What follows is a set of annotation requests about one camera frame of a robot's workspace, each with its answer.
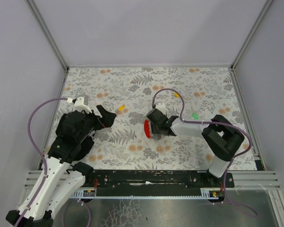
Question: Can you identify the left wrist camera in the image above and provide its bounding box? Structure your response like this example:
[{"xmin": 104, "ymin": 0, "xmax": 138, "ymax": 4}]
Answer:
[{"xmin": 72, "ymin": 95, "xmax": 91, "ymax": 114}]

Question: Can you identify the floral mat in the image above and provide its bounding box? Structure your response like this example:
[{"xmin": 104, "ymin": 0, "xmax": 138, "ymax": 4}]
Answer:
[{"xmin": 53, "ymin": 67, "xmax": 257, "ymax": 170}]

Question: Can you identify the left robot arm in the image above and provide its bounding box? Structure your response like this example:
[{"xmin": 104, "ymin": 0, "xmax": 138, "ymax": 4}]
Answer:
[{"xmin": 6, "ymin": 105, "xmax": 116, "ymax": 227}]

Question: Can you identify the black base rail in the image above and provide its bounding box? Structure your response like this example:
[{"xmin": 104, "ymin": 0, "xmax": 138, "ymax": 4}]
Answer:
[{"xmin": 71, "ymin": 170, "xmax": 235, "ymax": 201}]

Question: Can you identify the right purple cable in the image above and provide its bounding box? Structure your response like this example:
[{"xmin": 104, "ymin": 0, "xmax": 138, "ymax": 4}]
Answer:
[{"xmin": 151, "ymin": 87, "xmax": 258, "ymax": 218}]

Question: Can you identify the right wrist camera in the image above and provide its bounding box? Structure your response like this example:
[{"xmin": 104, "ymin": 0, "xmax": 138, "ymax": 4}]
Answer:
[{"xmin": 155, "ymin": 103, "xmax": 167, "ymax": 116}]

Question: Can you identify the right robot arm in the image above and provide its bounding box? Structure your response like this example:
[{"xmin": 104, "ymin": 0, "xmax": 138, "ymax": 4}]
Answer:
[{"xmin": 144, "ymin": 108, "xmax": 248, "ymax": 178}]

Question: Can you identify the left key with yellow tag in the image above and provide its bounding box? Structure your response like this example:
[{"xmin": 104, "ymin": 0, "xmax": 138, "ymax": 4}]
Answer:
[{"xmin": 116, "ymin": 105, "xmax": 125, "ymax": 115}]

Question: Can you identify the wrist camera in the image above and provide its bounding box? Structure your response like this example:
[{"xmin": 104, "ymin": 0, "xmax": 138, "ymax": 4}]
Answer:
[
  {"xmin": 72, "ymin": 95, "xmax": 91, "ymax": 114},
  {"xmin": 155, "ymin": 103, "xmax": 167, "ymax": 116}
]

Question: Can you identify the keyring with red tag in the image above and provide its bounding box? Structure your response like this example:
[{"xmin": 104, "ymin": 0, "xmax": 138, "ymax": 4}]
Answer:
[{"xmin": 144, "ymin": 119, "xmax": 161, "ymax": 141}]

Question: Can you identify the aluminium frame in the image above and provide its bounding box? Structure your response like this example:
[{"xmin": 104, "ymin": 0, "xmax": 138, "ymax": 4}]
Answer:
[{"xmin": 14, "ymin": 0, "xmax": 284, "ymax": 227}]

